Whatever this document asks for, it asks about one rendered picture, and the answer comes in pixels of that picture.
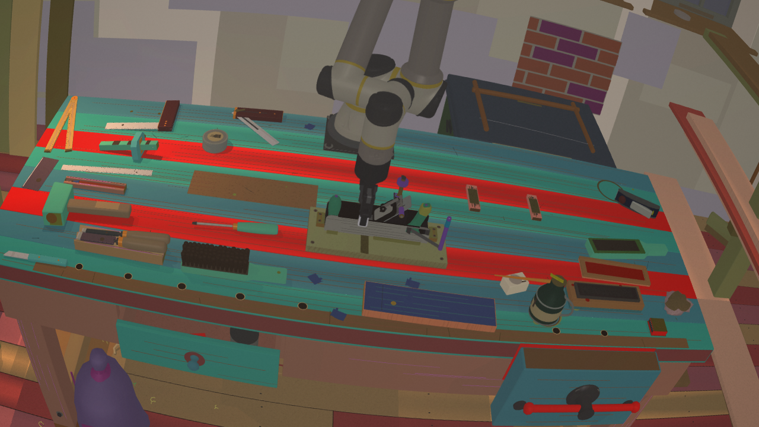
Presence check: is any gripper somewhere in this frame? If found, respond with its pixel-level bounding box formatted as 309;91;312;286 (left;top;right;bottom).
355;158;390;228

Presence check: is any grey smoothing plane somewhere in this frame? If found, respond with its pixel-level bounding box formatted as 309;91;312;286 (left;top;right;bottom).
324;199;438;242

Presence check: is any beige wooden nest board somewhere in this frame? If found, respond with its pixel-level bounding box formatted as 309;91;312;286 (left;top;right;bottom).
305;207;449;269

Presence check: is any black purple-tipped clamp lever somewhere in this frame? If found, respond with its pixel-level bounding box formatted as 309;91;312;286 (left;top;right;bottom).
406;216;453;251

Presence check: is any grey-bladed brown square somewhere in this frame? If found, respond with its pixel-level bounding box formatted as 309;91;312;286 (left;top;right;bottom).
233;107;284;146

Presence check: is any white-bladed try square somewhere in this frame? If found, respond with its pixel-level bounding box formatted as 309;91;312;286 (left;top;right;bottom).
105;100;181;133

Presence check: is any blue-topped wooden board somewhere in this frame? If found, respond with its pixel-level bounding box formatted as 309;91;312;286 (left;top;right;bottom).
362;280;498;333

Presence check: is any brown flat board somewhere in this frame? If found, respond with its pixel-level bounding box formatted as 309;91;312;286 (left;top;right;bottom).
187;170;320;210

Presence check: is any black brush on teal base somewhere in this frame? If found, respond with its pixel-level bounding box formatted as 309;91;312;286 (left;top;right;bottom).
180;241;289;285

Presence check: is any white block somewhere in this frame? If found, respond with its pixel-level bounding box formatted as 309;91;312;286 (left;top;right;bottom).
499;272;530;296

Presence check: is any grey tape roll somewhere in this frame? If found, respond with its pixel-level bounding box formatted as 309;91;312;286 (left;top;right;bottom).
202;129;230;155

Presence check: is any dark cream oil bottle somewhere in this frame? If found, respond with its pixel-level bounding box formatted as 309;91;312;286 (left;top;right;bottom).
528;273;569;327

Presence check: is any teal bench vise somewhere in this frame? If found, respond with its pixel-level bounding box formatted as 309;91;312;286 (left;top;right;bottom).
490;346;662;427

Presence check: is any teal marking gauge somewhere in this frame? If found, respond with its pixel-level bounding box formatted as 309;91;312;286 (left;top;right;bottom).
98;131;160;164

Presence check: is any red brick pillar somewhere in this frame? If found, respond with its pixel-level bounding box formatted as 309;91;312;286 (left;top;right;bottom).
512;15;623;115

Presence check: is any dark stone in teal holder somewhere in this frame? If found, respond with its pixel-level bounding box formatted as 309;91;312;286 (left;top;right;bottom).
585;237;668;260

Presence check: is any dark stone in wooden box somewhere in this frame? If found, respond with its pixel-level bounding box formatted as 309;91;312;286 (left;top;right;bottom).
566;279;645;312

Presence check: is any wooden tray of chisels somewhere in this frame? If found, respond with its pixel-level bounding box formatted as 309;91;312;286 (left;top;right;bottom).
73;224;172;266

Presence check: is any red stone in brown box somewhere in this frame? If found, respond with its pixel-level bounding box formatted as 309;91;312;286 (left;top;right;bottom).
578;256;652;288

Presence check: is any teal drawer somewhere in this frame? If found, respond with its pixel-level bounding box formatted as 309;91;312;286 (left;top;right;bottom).
115;318;281;390

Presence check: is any white steel ruler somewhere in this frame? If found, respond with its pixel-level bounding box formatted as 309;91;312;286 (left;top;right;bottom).
60;164;154;177

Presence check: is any brown wooden bar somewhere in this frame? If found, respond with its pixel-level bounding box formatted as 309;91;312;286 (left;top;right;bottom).
63;176;128;196

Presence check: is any green wooden mallet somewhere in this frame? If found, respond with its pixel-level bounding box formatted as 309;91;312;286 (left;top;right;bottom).
42;181;132;228

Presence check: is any orange folding rule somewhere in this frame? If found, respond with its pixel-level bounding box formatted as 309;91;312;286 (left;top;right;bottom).
44;95;79;154

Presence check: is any purple bottle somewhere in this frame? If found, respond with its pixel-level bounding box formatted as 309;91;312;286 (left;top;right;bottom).
72;348;149;427

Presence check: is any grey-brown scraper card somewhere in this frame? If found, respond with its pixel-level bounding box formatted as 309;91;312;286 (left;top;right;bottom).
22;156;60;192

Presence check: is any pale wooden plank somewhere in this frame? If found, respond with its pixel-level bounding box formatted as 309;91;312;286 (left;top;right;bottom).
668;101;759;275

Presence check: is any olive green wooden stand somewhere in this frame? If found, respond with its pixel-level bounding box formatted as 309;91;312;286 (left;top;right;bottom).
704;199;759;298

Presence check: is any dark square base plate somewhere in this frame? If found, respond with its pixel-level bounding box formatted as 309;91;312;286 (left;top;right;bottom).
323;113;363;152

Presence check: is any green-handled screwdriver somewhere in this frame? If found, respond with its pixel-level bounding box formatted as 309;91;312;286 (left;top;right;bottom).
191;221;280;237

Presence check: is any brown frame saw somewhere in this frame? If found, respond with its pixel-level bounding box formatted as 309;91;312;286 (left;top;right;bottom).
471;78;596;154

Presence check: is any blue black device with cord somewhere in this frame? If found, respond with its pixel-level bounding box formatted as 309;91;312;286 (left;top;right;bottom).
597;179;662;219

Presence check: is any teal-handled knife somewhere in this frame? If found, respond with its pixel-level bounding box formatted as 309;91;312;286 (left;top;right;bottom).
2;250;68;268

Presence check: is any olive wooden post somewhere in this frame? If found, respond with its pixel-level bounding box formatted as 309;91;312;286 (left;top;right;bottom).
46;0;75;111

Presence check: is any tan wooden post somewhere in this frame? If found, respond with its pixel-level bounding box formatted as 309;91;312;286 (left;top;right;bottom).
8;0;43;158

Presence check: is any brown wall tool rack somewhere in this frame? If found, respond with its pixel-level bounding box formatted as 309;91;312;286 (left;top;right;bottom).
643;0;759;103

